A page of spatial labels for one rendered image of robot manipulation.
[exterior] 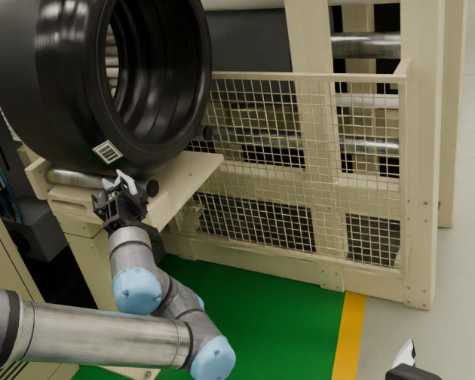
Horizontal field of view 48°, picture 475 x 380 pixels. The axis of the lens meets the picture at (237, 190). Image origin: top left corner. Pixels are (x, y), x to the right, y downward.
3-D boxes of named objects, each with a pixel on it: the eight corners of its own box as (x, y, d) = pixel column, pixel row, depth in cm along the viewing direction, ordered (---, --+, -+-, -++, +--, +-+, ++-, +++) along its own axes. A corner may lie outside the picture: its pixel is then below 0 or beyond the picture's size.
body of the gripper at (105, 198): (121, 173, 103) (129, 212, 94) (147, 199, 108) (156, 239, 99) (89, 193, 103) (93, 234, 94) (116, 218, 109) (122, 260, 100)
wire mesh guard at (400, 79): (176, 235, 214) (126, 72, 176) (179, 232, 215) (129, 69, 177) (406, 279, 172) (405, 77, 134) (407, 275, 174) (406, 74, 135)
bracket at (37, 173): (37, 199, 146) (22, 169, 141) (123, 129, 174) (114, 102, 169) (46, 200, 145) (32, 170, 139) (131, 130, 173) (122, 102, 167)
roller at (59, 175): (53, 162, 147) (60, 174, 149) (42, 173, 144) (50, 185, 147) (155, 176, 130) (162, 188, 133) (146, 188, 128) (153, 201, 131)
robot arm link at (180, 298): (192, 356, 94) (152, 332, 87) (168, 318, 103) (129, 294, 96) (223, 323, 94) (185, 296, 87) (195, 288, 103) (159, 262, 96)
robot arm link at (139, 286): (139, 328, 89) (103, 307, 84) (131, 280, 98) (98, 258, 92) (176, 302, 88) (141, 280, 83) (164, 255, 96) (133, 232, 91)
